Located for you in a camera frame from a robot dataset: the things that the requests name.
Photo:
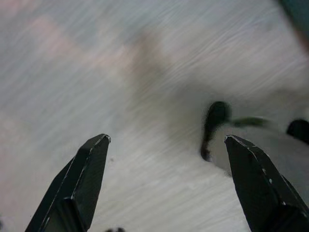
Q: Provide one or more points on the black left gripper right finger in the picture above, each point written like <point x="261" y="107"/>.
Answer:
<point x="260" y="193"/>

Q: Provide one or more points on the teal upholstered bed frame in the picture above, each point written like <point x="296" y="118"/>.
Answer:
<point x="299" y="12"/>

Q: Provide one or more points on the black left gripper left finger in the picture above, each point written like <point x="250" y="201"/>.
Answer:
<point x="79" y="183"/>

